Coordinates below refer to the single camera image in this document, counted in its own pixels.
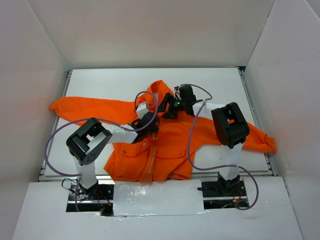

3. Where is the aluminium frame rail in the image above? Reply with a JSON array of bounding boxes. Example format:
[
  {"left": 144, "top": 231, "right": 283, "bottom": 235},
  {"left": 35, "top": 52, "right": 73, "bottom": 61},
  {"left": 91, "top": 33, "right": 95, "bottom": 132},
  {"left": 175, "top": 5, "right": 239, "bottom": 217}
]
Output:
[{"left": 44, "top": 68, "right": 276, "bottom": 183}]

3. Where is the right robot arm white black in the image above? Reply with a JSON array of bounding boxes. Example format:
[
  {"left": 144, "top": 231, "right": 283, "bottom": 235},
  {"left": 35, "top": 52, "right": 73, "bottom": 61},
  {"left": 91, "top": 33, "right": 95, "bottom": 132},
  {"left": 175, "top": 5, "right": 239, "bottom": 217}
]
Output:
[{"left": 158, "top": 84, "right": 250, "bottom": 196}]

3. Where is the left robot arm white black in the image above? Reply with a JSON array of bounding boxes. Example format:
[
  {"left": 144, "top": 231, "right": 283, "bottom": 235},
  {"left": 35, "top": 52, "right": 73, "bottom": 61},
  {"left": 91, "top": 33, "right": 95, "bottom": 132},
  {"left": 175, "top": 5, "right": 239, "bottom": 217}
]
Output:
[{"left": 66, "top": 111, "right": 160, "bottom": 200}]

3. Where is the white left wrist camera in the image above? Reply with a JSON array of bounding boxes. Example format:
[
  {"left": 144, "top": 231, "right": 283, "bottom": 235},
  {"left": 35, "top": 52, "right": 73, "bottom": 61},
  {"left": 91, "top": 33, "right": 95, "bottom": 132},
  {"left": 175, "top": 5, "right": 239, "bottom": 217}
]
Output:
[{"left": 136, "top": 102, "right": 149, "bottom": 119}]

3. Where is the white foil-wrapped block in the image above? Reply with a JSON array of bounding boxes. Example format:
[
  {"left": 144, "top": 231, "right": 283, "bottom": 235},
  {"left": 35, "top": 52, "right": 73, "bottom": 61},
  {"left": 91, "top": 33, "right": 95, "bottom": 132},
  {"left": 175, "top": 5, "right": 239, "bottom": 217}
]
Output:
[{"left": 113, "top": 180, "right": 206, "bottom": 217}]

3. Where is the orange zip-up jacket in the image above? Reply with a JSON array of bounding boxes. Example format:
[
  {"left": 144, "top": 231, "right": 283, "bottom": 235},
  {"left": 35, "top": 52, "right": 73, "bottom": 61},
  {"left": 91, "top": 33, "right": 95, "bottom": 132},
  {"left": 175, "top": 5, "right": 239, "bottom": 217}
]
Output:
[{"left": 48, "top": 79, "right": 278, "bottom": 184}]

